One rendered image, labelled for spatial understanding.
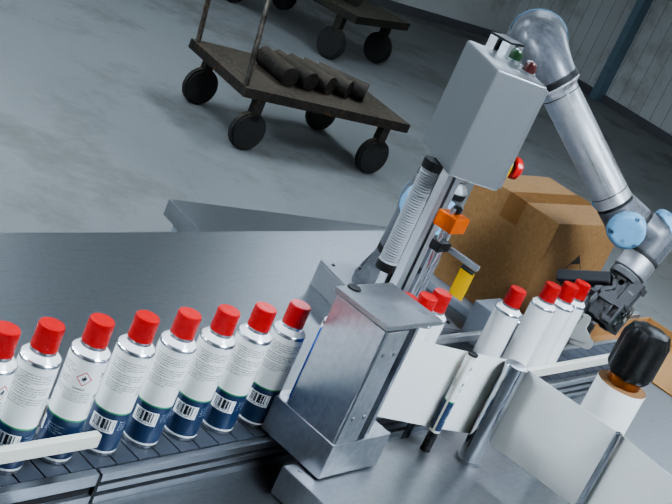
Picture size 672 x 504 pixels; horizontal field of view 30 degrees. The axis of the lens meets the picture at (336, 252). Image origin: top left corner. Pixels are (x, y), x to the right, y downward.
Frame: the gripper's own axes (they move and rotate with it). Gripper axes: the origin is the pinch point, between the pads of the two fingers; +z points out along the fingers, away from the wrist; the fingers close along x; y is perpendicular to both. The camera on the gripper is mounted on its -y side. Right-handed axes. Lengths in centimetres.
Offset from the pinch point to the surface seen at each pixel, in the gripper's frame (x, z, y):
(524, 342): -16.9, 6.8, 1.4
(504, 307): -32.9, 6.3, 0.8
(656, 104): 770, -368, -389
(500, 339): -29.6, 11.0, 2.8
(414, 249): -50, 10, -12
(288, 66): 231, -75, -296
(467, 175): -69, -2, -2
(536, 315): -20.0, 1.7, 1.1
